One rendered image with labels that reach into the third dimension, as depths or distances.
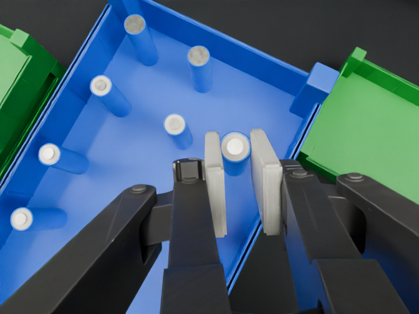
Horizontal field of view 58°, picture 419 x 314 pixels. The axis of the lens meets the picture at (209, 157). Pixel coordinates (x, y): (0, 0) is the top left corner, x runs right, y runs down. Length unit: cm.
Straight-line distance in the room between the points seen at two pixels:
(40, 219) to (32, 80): 29
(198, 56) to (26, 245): 23
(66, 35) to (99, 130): 46
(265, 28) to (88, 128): 47
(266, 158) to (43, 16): 73
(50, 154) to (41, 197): 8
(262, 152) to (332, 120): 56
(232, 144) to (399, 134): 57
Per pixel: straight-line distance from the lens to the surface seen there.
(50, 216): 34
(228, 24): 76
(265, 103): 37
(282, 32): 76
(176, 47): 39
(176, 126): 29
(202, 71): 32
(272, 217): 15
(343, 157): 71
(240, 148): 21
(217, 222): 15
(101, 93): 32
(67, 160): 33
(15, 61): 63
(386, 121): 75
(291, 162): 18
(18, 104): 58
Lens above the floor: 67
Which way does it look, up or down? 81 degrees down
